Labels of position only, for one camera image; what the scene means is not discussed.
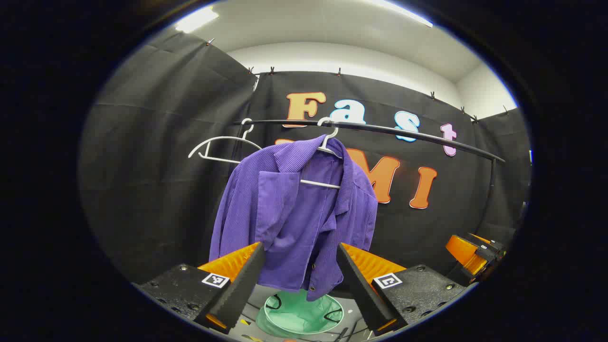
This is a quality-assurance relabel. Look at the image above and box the black backdrop cloth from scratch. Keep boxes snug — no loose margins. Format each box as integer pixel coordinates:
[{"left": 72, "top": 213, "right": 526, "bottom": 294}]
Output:
[{"left": 78, "top": 31, "right": 532, "bottom": 285}]

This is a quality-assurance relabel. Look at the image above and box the white plastic hanger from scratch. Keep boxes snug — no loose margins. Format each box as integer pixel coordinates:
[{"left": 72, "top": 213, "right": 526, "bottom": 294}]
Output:
[
  {"left": 300, "top": 117, "right": 343, "bottom": 190},
  {"left": 188, "top": 118, "right": 263, "bottom": 165}
]

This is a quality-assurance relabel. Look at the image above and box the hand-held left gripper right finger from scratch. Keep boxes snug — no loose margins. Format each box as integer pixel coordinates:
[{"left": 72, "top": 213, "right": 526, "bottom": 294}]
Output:
[{"left": 336, "top": 242, "right": 468, "bottom": 337}]

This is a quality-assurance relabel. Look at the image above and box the bundle of thin cables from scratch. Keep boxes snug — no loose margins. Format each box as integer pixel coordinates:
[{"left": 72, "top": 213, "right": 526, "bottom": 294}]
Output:
[{"left": 332, "top": 319, "right": 369, "bottom": 342}]

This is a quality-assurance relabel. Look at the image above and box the black clothes rail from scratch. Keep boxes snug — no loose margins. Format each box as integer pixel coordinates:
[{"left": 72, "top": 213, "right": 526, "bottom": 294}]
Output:
[{"left": 230, "top": 119, "right": 507, "bottom": 238}]

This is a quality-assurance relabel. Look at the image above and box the ceiling light panel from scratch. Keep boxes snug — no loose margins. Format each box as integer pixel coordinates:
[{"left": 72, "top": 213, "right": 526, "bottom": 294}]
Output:
[{"left": 175, "top": 6, "right": 220, "bottom": 34}]

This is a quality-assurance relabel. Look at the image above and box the purple corduroy shirt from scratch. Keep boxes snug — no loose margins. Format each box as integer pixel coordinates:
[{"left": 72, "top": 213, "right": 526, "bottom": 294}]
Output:
[{"left": 209, "top": 135, "right": 379, "bottom": 302}]

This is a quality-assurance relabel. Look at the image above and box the green laundry hamper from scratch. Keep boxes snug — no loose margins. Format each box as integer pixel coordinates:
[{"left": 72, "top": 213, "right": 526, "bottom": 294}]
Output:
[{"left": 256, "top": 287, "right": 344, "bottom": 335}]

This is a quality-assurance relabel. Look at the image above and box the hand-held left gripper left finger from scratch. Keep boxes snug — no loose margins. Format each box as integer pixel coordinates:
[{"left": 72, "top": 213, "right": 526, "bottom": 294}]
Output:
[{"left": 135, "top": 241, "right": 266, "bottom": 334}]

